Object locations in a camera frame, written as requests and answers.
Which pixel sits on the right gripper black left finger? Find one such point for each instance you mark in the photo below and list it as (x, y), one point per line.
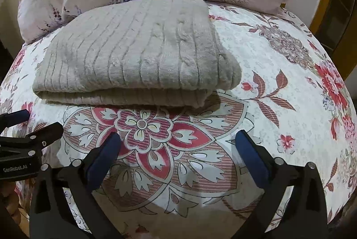
(50, 214)

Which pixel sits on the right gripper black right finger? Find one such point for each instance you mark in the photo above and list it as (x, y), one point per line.
(305, 215)

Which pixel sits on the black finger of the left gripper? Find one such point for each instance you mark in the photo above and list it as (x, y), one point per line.
(12, 119)

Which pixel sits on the beige knitted sweater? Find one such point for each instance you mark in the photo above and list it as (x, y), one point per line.
(143, 52)

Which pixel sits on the floral quilted bedspread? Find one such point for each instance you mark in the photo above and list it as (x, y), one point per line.
(178, 174)

